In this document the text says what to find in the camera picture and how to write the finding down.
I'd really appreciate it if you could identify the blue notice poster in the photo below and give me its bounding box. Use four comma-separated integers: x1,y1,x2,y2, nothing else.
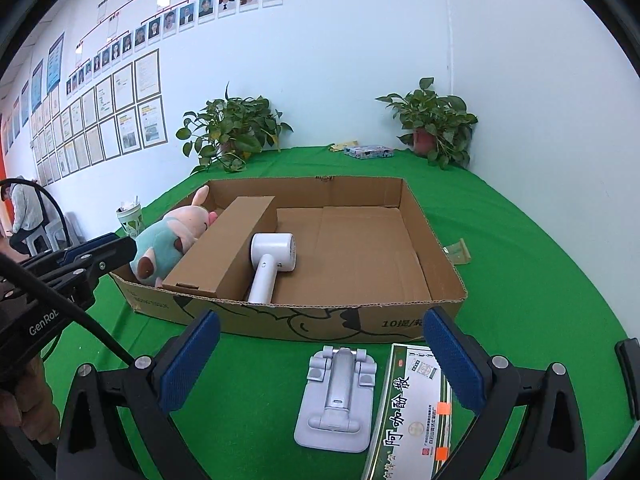
46,34,64,94

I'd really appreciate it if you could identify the green patterned paper cup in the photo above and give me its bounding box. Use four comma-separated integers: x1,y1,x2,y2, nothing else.
116,200,144,238

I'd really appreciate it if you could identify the pink teal plush pig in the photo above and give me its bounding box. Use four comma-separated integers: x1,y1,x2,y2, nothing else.
130,185,218,288

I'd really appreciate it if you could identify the person hand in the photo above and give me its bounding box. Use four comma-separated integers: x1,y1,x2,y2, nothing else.
0,356,60,444

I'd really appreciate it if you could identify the right potted green plant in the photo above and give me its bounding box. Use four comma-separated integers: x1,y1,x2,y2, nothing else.
376,77,478,169

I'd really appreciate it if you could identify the white hair dryer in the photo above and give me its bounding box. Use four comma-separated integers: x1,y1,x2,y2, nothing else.
247,233,297,304

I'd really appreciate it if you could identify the white folding phone stand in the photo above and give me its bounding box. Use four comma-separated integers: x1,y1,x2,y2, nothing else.
294,346,378,454

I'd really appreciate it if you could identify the left potted green plant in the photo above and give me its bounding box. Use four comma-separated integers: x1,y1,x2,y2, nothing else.
176,87,294,174

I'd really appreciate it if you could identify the patterned tissue pack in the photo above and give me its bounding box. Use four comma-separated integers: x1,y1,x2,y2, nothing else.
343,145,394,159

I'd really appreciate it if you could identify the seated person in background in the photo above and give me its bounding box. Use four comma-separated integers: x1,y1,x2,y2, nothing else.
2,183,46,256

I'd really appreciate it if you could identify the long brown cardboard box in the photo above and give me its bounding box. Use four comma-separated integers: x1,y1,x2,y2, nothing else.
163,196,278,301

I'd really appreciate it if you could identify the black cable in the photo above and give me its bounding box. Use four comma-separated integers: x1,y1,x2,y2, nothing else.
0,253,137,366

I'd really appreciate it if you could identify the potted green plant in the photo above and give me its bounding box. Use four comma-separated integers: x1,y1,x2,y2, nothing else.
176,87,294,174
376,77,478,169

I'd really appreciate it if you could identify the green white medicine box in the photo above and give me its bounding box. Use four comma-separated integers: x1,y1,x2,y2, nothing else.
362,344,452,480

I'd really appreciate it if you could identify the large open cardboard box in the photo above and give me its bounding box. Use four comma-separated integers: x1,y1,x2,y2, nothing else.
113,176,468,344

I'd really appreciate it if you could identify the yellow snack packet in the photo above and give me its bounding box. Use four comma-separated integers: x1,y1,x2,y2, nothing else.
329,140,359,153

